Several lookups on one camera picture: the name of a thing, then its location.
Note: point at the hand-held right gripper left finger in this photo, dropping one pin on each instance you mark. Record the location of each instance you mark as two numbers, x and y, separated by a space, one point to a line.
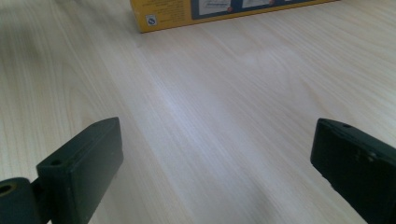
81 169

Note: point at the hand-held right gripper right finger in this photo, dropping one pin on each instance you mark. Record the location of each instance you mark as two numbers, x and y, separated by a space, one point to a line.
355 168

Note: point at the yellow cardboard box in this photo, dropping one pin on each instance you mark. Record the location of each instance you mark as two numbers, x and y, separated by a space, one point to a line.
168 14

